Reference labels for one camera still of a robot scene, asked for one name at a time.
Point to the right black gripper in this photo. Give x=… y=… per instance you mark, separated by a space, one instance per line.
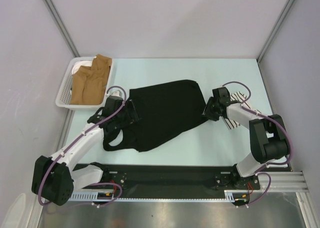
x=207 y=111

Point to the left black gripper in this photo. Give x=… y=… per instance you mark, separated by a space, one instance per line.
x=131 y=117

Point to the black tank top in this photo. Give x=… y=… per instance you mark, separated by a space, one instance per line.
x=165 y=111

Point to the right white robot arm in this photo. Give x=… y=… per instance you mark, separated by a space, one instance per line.
x=268 y=137

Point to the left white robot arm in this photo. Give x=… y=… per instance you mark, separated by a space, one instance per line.
x=55 y=178

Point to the brown tank top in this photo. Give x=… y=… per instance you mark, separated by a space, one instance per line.
x=89 y=81

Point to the white plastic basket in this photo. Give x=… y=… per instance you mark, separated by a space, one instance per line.
x=64 y=94

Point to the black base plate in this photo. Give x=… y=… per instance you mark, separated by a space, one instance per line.
x=174 y=182

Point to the slotted cable duct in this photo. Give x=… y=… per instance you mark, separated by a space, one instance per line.
x=97 y=196

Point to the aluminium frame rail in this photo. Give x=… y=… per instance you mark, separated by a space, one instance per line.
x=283 y=182

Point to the right aluminium corner post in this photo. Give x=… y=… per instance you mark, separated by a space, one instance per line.
x=276 y=28

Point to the aluminium corner post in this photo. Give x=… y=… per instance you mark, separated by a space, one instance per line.
x=276 y=28
x=61 y=26

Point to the left aluminium corner post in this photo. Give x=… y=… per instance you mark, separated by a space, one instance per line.
x=61 y=26

